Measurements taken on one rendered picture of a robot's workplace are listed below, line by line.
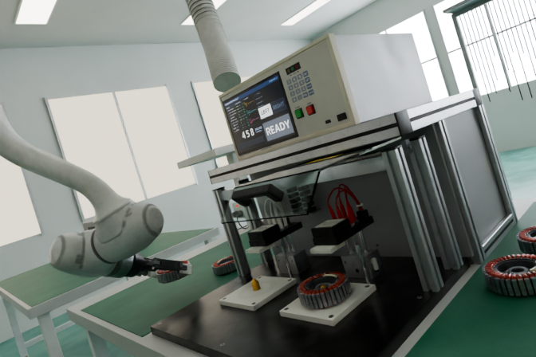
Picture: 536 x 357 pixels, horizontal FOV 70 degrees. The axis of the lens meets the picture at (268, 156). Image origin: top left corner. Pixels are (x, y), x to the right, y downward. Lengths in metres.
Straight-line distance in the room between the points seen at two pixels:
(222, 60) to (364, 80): 1.40
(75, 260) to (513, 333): 0.89
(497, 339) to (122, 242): 0.76
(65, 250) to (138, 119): 4.97
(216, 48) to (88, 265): 1.55
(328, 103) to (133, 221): 0.52
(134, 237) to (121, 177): 4.72
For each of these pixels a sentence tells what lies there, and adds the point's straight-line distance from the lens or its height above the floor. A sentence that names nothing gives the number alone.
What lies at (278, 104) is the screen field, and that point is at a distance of 0.97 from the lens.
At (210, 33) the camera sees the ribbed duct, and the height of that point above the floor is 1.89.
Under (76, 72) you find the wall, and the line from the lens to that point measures 5.89.
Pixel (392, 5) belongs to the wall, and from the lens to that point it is 7.94.
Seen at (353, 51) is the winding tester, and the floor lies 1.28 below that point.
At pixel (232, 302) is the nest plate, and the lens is 1.02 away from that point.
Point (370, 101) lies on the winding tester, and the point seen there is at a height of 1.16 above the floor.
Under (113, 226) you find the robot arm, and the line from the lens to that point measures 0.97.
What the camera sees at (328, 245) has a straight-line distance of 0.86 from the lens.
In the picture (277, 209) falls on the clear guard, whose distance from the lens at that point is 0.64.
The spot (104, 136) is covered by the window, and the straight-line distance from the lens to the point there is 5.71.
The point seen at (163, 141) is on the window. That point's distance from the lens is 6.00.
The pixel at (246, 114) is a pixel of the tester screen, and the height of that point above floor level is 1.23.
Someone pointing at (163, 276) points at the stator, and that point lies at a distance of 1.30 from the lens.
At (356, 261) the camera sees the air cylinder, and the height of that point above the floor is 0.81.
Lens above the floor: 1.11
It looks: level
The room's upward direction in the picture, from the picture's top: 17 degrees counter-clockwise
